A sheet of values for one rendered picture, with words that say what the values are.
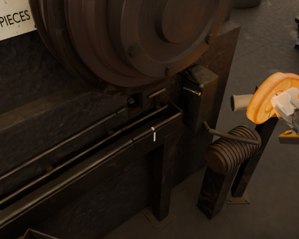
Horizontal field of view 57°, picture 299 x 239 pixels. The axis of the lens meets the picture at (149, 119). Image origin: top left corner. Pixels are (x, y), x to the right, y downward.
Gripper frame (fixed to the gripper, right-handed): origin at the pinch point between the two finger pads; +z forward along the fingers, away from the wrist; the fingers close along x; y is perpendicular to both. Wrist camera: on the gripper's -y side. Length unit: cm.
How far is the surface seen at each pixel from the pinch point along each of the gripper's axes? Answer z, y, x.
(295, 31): 63, -103, -208
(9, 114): 32, -7, 62
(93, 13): 23, 24, 44
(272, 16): 96, -113, -217
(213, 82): 15.7, -10.6, 3.3
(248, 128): -0.1, -32.1, -13.7
